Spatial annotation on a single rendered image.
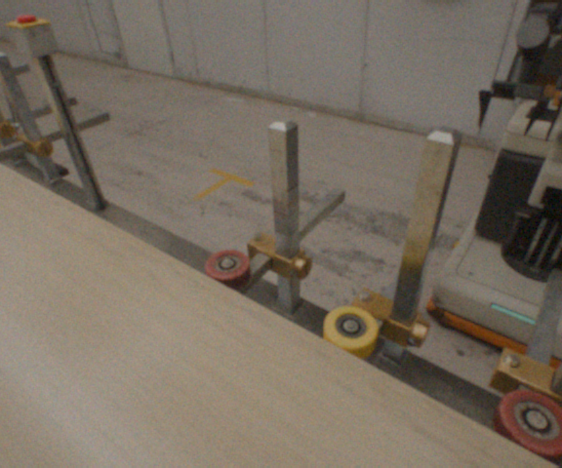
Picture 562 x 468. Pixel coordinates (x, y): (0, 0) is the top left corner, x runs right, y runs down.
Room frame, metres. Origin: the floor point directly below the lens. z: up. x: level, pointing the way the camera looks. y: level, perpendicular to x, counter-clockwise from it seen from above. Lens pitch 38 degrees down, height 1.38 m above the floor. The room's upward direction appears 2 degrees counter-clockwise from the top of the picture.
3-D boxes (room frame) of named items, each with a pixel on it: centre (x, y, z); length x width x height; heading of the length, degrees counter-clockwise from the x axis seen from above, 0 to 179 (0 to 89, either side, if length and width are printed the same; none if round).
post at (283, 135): (0.61, -0.01, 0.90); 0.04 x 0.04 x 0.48; 53
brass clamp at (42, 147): (1.23, 0.81, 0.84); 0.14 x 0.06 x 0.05; 53
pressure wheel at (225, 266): (0.53, 0.10, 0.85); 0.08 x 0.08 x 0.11
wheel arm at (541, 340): (0.39, -0.41, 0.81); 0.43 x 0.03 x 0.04; 143
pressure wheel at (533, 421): (0.23, -0.29, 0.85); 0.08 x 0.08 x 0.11
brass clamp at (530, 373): (0.32, -0.38, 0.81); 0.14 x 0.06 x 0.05; 53
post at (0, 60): (1.22, 0.79, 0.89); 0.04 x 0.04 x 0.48; 53
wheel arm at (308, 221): (0.69, -0.02, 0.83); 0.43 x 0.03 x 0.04; 143
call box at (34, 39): (1.06, 0.58, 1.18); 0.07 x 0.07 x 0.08; 53
